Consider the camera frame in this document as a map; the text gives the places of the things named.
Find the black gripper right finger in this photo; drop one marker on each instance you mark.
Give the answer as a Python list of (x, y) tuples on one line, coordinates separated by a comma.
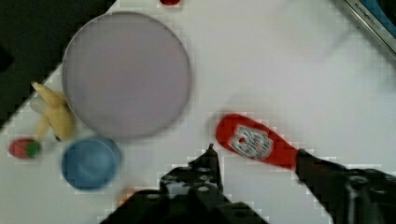
[(350, 196)]

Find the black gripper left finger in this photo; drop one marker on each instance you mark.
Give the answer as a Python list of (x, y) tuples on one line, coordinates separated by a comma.
[(197, 184)]

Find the red ketchup bottle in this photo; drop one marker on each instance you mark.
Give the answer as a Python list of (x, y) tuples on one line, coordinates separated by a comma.
[(255, 141)]

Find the blue bowl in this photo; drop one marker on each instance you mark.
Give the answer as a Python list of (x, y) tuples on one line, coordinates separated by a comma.
[(91, 163)]

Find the grey round plate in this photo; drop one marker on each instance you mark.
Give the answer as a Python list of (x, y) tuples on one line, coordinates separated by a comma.
[(126, 75)]

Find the yellow toy banana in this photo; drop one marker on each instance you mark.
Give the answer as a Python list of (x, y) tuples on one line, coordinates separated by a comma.
[(57, 114)]

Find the red toy strawberry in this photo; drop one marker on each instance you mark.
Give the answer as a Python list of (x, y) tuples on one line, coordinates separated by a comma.
[(24, 148)]

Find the silver toaster oven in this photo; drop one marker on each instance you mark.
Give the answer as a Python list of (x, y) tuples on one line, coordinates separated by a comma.
[(378, 17)]

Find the small red strawberry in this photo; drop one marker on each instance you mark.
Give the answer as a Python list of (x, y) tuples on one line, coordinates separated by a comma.
[(170, 2)]

